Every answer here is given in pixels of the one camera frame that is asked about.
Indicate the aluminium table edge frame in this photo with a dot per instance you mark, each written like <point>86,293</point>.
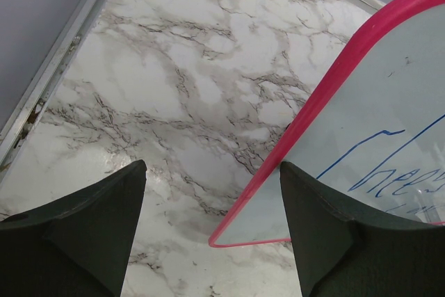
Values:
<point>47,34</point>

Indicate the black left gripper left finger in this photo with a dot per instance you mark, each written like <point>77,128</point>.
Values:
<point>77,245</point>

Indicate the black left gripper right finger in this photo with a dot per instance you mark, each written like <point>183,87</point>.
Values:
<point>343,247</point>

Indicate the pink framed whiteboard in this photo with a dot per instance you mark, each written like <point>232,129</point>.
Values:
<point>372,129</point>

